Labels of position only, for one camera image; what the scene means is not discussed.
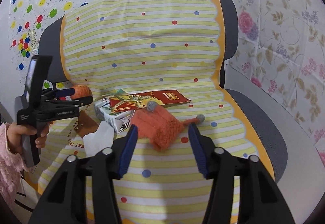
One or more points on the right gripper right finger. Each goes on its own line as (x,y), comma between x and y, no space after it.
(260,198)

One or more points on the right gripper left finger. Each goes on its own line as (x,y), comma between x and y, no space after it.
(64,200)

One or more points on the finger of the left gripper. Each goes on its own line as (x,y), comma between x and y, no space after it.
(81,100)

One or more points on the pink fuzzy sleeve forearm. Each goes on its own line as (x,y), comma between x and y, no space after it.
(11,166)

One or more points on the person's left hand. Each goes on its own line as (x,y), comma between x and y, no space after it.
(15,133)

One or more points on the red apple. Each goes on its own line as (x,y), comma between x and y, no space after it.
(81,91)

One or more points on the brown leather pouch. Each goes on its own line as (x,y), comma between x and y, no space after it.
(85,125)

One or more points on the gold candy wrapper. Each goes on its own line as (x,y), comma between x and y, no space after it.
(122,102)

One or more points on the white milk carton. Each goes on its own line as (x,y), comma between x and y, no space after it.
(120,121)

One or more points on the red paper packet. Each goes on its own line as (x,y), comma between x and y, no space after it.
(166,97)

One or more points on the yellow striped chair cloth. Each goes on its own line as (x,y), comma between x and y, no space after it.
(150,45)

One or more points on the orange knitted hat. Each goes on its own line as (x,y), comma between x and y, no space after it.
(159,126)

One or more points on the grey office chair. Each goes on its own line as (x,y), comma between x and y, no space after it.
(64,140)

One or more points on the floral pattern wall sheet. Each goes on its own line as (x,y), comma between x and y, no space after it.
(281,50)

